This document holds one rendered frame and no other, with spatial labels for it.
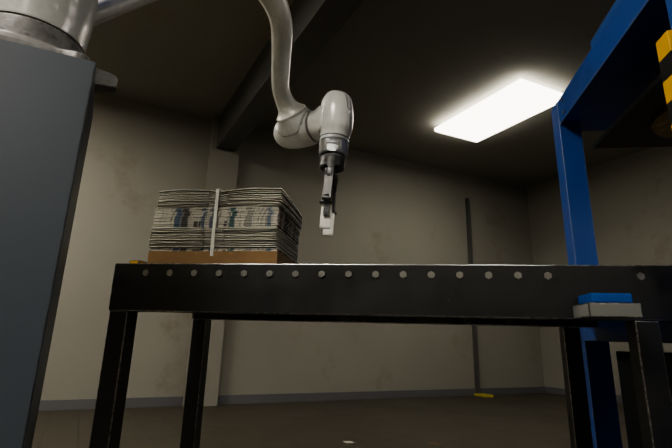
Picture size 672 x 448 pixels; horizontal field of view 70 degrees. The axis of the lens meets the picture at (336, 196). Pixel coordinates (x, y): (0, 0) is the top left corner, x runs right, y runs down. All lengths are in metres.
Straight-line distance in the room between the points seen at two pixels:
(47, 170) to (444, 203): 6.14
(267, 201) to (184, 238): 0.26
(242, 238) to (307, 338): 4.07
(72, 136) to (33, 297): 0.22
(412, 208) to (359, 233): 0.89
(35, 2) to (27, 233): 0.34
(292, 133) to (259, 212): 0.29
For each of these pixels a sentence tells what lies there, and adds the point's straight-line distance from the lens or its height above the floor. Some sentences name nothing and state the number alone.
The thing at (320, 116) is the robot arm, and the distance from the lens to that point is 1.46.
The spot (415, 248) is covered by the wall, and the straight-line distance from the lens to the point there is 6.21.
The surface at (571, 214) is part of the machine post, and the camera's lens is 1.98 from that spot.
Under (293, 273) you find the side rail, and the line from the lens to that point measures 1.19.
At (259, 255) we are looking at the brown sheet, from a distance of 1.34.
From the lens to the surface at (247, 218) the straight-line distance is 1.38.
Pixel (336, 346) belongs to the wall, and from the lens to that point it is 5.53.
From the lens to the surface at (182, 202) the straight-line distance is 1.47.
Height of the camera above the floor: 0.63
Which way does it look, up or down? 17 degrees up
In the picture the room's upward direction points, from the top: 1 degrees clockwise
